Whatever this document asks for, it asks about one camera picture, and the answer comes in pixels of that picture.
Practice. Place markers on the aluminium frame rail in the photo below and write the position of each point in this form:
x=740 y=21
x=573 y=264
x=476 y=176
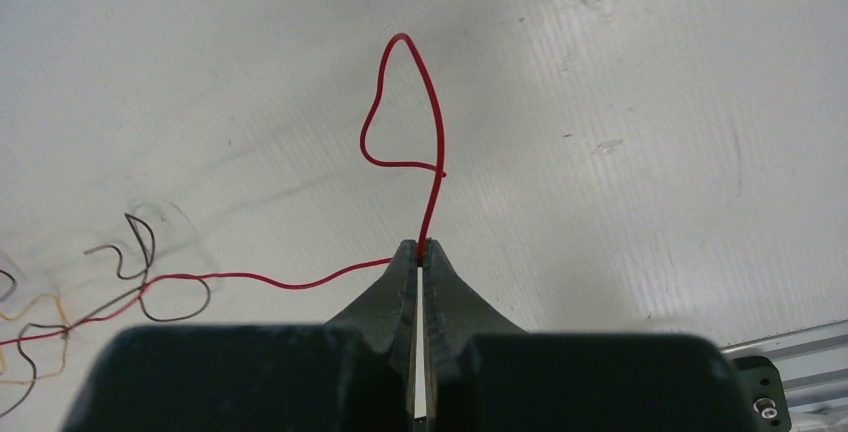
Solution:
x=796 y=381

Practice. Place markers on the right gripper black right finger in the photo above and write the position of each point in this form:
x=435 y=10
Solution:
x=454 y=314

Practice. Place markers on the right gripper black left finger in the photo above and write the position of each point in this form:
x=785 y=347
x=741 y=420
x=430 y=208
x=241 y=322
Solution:
x=376 y=385

